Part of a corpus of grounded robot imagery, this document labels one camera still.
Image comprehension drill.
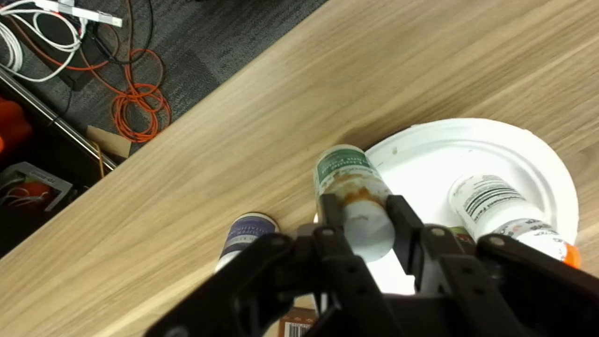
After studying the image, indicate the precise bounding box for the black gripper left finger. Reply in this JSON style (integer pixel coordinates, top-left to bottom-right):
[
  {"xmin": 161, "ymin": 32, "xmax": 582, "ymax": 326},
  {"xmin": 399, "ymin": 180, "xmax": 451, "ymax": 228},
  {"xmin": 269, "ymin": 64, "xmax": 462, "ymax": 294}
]
[{"xmin": 146, "ymin": 193, "xmax": 401, "ymax": 337}]

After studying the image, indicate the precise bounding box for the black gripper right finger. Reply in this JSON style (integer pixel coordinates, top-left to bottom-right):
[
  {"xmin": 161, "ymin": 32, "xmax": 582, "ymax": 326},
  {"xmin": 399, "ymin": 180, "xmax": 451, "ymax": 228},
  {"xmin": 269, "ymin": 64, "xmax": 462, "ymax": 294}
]
[{"xmin": 386, "ymin": 193, "xmax": 599, "ymax": 337}]

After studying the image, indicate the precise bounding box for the white bottle blue label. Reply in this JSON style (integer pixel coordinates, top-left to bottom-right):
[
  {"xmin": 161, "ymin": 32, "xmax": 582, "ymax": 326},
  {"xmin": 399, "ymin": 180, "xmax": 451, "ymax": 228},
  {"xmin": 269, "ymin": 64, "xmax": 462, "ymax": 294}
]
[{"xmin": 213, "ymin": 212, "xmax": 279, "ymax": 273}]

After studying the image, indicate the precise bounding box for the white bottle silver cap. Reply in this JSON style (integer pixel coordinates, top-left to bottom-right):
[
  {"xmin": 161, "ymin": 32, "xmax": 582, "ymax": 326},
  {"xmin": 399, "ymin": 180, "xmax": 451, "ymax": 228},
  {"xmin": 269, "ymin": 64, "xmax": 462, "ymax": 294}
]
[{"xmin": 447, "ymin": 174, "xmax": 573, "ymax": 264}]

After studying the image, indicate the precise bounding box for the white bottle green label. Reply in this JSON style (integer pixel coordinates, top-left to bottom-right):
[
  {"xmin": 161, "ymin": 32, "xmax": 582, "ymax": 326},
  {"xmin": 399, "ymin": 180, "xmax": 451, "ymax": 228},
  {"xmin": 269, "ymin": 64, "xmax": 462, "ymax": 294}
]
[{"xmin": 311, "ymin": 144, "xmax": 399, "ymax": 264}]

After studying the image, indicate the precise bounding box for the white round plate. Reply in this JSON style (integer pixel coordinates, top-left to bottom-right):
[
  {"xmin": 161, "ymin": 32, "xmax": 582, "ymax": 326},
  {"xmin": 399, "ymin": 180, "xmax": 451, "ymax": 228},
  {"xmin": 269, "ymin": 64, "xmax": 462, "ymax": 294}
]
[{"xmin": 363, "ymin": 118, "xmax": 580, "ymax": 296}]

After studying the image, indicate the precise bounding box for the cardboard scrap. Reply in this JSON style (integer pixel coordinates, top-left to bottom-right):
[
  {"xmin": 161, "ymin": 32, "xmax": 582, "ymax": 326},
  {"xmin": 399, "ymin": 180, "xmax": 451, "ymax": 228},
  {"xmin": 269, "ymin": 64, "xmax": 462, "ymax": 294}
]
[{"xmin": 84, "ymin": 124, "xmax": 135, "ymax": 161}]

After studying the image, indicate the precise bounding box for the red white package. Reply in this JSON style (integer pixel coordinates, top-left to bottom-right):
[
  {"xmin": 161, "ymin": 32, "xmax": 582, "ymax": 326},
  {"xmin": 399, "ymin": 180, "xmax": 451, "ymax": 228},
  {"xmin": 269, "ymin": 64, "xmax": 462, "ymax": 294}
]
[{"xmin": 0, "ymin": 159, "xmax": 73, "ymax": 213}]

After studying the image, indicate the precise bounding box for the orange bin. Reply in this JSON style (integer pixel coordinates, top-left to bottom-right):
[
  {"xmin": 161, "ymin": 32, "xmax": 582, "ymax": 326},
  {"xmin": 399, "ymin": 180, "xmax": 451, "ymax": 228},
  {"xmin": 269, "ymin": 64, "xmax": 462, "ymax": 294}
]
[{"xmin": 0, "ymin": 95, "xmax": 34, "ymax": 155}]

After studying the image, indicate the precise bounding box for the orange floor cable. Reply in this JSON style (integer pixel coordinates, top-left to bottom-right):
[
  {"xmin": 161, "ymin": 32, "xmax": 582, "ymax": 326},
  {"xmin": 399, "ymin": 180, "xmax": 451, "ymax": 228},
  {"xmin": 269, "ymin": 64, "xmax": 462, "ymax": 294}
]
[{"xmin": 24, "ymin": 0, "xmax": 174, "ymax": 146}]

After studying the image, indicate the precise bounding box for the white floor cable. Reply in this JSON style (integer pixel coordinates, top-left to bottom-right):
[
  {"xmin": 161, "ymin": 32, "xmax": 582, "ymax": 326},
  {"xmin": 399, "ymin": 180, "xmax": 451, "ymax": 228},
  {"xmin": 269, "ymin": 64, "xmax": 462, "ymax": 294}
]
[{"xmin": 0, "ymin": 0, "xmax": 123, "ymax": 84}]

